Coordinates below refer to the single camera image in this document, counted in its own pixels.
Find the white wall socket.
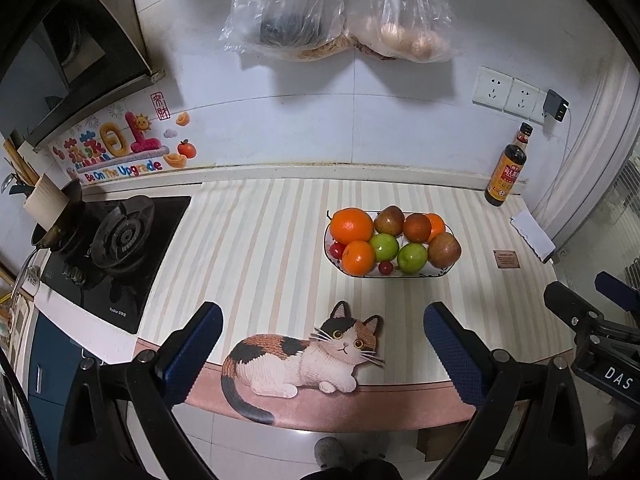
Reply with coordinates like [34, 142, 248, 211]
[503, 78, 547, 123]
[472, 65, 514, 111]

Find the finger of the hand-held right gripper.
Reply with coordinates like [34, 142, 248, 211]
[543, 281, 608, 343]
[595, 271, 640, 313]

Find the black plug charger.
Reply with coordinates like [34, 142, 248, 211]
[542, 89, 570, 123]

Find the metal ladle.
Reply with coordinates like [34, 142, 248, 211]
[5, 247, 41, 311]

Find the grey slipper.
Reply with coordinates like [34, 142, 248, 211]
[314, 436, 353, 471]

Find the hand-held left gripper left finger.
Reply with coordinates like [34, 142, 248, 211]
[57, 301, 224, 480]

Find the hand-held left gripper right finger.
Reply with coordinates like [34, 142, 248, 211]
[423, 301, 588, 480]

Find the blue cabinet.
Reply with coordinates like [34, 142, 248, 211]
[27, 310, 101, 411]

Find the red-green apple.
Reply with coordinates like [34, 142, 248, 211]
[374, 205, 406, 238]

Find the striped table mat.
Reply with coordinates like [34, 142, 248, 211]
[134, 176, 576, 433]

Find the medium orange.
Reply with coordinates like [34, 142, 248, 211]
[341, 240, 377, 277]

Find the cardboard box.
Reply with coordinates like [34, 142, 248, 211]
[416, 427, 466, 461]

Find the black gas stove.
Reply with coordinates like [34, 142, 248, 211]
[32, 195, 193, 336]

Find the large bright orange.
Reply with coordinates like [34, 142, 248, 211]
[330, 208, 376, 245]

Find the plastic bag with dark contents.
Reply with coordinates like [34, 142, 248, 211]
[220, 0, 351, 63]

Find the green apple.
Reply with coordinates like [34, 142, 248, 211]
[370, 233, 400, 262]

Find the dark reddish orange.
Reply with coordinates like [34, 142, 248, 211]
[402, 213, 432, 243]

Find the dark sauce bottle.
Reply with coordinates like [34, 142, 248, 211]
[484, 122, 535, 207]

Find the cat-shaped mat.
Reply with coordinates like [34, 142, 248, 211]
[220, 301, 386, 423]

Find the white paper sheet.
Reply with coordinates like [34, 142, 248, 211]
[510, 209, 557, 263]

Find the small orange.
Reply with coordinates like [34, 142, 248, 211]
[425, 213, 447, 241]

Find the beige board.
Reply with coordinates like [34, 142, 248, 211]
[24, 174, 71, 226]

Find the black range hood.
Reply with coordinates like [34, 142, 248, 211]
[0, 0, 166, 153]

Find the red apple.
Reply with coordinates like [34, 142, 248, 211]
[427, 232, 462, 269]

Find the green lime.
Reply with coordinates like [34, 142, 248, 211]
[397, 242, 429, 275]

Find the colourful wall sticker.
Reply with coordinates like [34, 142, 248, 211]
[50, 92, 198, 183]

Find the metal wok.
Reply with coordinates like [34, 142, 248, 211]
[30, 177, 86, 253]

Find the plastic bag with eggs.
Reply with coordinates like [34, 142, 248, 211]
[342, 0, 458, 64]

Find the floral ceramic plate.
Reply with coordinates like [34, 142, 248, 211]
[323, 210, 457, 279]

